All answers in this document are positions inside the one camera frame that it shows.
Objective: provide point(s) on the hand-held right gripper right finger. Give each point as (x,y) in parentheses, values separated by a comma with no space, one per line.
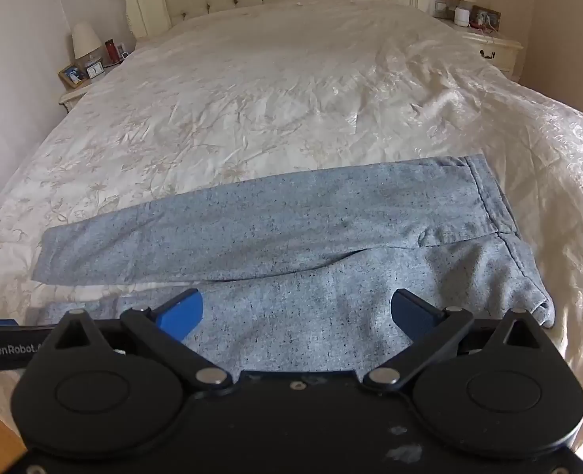
(412,317)

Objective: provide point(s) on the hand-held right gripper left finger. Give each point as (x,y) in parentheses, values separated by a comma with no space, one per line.
(180,313)

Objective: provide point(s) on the light blue speckled pants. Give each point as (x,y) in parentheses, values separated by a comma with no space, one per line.
(271,217)

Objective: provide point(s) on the cream floral bedspread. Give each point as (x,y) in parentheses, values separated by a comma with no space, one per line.
(271,108)

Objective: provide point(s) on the cream nightstand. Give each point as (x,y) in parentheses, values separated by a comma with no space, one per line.
(494,49)
(74,96)

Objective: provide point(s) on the small white clock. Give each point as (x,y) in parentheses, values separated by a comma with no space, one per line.
(94,70)

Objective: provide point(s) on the small white device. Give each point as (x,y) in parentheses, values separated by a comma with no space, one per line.
(122,52)

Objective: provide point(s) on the red bottle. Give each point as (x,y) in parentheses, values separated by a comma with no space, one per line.
(111,52)

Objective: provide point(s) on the white cylinder device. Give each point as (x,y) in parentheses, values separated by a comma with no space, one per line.
(461,16)

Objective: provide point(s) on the wooden photo frame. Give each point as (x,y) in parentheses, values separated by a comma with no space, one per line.
(72,76)

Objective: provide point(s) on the dark photo frame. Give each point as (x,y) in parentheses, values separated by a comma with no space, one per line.
(486,17)

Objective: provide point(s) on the white wall socket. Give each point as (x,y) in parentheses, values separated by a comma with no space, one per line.
(441,7)

